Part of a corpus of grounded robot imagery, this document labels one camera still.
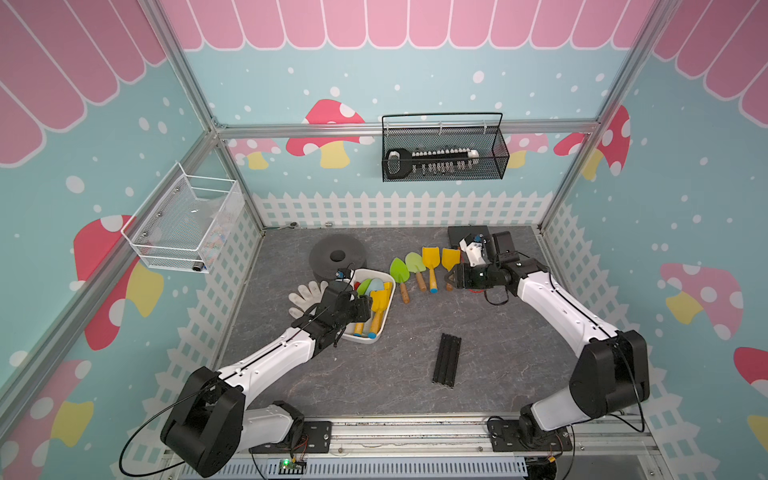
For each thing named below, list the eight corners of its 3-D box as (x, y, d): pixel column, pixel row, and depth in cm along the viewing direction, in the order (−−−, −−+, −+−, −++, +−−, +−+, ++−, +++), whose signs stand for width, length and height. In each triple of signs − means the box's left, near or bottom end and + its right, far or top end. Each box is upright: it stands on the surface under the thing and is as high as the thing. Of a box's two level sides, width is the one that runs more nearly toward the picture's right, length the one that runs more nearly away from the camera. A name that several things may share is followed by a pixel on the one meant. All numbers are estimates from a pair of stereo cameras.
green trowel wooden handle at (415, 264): (420, 292, 104) (420, 288, 102) (402, 259, 113) (402, 254, 111) (434, 287, 105) (435, 283, 103) (416, 254, 114) (416, 250, 112)
